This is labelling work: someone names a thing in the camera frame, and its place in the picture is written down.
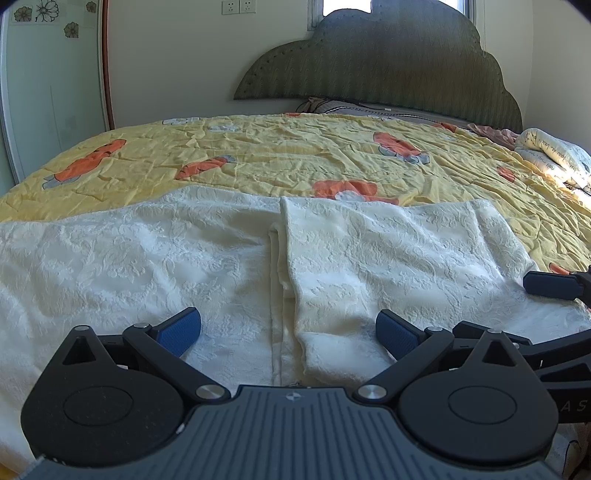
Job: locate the white textured pants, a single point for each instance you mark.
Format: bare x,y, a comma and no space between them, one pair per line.
138,267

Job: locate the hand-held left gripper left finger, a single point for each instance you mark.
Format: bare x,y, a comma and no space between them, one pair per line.
181,330

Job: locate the flower sticker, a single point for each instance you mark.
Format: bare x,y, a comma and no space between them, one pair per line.
71,30
45,9
23,13

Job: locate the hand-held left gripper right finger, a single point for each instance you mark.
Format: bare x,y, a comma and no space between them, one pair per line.
393,333

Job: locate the yellow cartoon-print blanket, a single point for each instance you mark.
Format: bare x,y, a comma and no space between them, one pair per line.
286,152

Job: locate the white patterned pillow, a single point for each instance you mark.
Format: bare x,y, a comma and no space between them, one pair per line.
554,152

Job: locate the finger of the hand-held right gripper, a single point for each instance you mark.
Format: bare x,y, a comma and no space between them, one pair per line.
550,284
480,330

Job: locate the green padded headboard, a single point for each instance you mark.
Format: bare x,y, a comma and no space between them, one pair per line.
383,64

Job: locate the glass sliding wardrobe door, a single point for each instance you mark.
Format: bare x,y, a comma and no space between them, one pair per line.
51,92

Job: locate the pink cloth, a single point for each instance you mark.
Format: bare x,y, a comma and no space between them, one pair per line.
494,134

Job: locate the grey patterned pillow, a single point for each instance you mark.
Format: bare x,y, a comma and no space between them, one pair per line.
369,107

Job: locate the white wall socket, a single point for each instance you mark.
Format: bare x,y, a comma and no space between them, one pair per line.
229,6
245,6

